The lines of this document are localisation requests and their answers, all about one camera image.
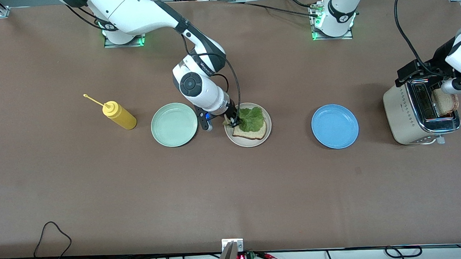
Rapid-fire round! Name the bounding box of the green lettuce leaf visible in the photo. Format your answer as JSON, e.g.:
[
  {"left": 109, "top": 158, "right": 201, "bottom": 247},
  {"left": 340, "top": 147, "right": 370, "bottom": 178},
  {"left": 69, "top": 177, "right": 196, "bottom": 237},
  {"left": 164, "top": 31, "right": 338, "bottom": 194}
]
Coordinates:
[{"left": 221, "top": 106, "right": 265, "bottom": 134}]

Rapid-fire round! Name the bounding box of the light bread slice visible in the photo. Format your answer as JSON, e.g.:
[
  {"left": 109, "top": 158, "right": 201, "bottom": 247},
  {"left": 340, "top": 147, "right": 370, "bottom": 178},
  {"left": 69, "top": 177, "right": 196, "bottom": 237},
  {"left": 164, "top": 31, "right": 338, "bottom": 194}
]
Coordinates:
[{"left": 232, "top": 120, "right": 268, "bottom": 142}]

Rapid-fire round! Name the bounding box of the yellow squeeze bottle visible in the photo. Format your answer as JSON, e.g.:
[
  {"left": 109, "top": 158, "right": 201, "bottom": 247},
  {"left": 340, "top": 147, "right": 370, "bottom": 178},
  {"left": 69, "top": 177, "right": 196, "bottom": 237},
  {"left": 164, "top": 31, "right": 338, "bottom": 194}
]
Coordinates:
[{"left": 83, "top": 91, "right": 138, "bottom": 133}]

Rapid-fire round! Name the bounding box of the beige plate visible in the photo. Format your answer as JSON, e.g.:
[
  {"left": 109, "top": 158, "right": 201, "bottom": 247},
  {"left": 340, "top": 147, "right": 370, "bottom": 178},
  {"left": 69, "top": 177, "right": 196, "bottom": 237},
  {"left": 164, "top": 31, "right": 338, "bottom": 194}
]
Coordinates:
[{"left": 223, "top": 101, "right": 273, "bottom": 149}]

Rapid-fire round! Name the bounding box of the mint green plate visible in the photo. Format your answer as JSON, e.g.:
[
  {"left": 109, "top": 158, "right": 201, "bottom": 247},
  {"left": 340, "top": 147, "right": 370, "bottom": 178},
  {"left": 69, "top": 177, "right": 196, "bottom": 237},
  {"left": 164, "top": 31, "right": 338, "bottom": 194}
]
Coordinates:
[{"left": 149, "top": 102, "right": 199, "bottom": 149}]

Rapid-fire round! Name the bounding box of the blue plate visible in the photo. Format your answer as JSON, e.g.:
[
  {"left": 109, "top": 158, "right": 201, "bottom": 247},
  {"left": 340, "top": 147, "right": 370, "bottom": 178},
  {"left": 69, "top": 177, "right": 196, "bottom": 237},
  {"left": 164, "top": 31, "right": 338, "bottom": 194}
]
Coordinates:
[{"left": 310, "top": 103, "right": 361, "bottom": 151}]

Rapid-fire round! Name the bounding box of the dark crust bread slice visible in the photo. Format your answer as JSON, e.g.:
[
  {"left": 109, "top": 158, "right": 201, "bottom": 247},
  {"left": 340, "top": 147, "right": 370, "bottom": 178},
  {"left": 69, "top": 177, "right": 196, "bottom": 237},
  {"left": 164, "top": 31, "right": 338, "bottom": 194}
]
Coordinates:
[{"left": 430, "top": 86, "right": 460, "bottom": 117}]

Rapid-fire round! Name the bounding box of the cream chrome toaster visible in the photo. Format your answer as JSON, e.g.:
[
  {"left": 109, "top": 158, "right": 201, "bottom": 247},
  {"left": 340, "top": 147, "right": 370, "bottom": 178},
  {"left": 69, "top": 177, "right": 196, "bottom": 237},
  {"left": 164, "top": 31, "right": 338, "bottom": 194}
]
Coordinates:
[{"left": 382, "top": 74, "right": 461, "bottom": 147}]

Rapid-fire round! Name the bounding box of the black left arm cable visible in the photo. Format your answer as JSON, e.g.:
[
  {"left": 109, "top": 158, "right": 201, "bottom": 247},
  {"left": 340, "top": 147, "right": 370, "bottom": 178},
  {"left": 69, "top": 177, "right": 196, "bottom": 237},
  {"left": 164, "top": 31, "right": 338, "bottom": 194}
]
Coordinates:
[{"left": 392, "top": 0, "right": 433, "bottom": 72}]

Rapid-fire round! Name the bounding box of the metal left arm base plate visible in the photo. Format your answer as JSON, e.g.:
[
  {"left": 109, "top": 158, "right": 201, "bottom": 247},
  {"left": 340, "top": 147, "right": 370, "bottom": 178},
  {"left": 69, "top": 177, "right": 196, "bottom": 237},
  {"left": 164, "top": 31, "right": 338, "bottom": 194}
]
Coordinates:
[{"left": 310, "top": 1, "right": 353, "bottom": 42}]

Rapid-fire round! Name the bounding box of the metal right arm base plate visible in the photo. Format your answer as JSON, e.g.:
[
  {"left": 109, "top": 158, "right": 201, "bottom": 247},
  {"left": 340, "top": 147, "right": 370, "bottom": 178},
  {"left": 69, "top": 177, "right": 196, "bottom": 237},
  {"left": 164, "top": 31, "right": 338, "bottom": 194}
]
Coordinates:
[{"left": 103, "top": 31, "right": 149, "bottom": 49}]

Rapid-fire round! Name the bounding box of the long black table cable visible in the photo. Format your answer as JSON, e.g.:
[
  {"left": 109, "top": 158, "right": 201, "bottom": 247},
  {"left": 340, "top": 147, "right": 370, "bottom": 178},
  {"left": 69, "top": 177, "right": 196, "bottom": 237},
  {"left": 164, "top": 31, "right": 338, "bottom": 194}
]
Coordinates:
[{"left": 228, "top": 0, "right": 320, "bottom": 22}]

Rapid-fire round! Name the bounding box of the white metal bracket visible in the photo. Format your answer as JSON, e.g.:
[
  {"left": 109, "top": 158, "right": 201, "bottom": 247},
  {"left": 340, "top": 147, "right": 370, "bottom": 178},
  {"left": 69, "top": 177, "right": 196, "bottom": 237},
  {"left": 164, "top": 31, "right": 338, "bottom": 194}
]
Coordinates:
[{"left": 221, "top": 238, "right": 244, "bottom": 253}]

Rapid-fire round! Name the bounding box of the short black table cable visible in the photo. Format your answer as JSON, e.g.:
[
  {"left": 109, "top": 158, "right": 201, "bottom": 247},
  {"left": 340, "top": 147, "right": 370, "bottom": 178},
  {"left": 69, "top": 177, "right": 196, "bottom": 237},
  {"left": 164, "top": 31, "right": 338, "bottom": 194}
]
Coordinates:
[{"left": 282, "top": 0, "right": 317, "bottom": 9}]

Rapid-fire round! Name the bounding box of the black coiled cable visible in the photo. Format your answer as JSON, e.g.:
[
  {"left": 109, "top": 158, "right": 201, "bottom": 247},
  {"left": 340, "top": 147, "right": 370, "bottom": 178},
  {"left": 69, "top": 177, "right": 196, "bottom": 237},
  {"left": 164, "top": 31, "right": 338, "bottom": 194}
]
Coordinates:
[{"left": 384, "top": 244, "right": 424, "bottom": 259}]

